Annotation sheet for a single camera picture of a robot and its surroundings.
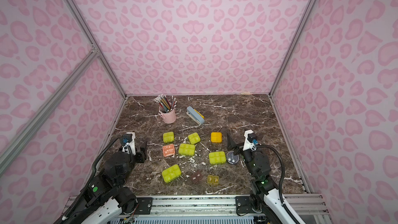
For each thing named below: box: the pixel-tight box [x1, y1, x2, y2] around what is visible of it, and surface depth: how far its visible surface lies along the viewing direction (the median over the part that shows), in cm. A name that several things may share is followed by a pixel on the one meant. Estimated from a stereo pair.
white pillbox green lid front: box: [161, 164, 182, 184], surface depth 84 cm
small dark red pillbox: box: [190, 171, 204, 184], surface depth 83 cm
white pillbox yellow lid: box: [210, 131, 223, 144], surface depth 98 cm
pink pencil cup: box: [158, 106, 177, 124], surface depth 100 cm
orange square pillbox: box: [162, 143, 176, 157], surface depth 92 cm
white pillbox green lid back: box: [187, 132, 201, 145], surface depth 97 cm
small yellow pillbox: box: [207, 174, 220, 185], surface depth 82 cm
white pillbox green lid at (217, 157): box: [208, 151, 227, 165], surface depth 90 cm
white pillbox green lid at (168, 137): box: [162, 131, 175, 143], surface depth 97 cm
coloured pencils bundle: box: [153, 94, 178, 112], surface depth 100 cm
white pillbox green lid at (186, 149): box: [178, 143, 196, 157], surface depth 93 cm
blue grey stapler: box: [186, 105, 205, 125], surface depth 106 cm
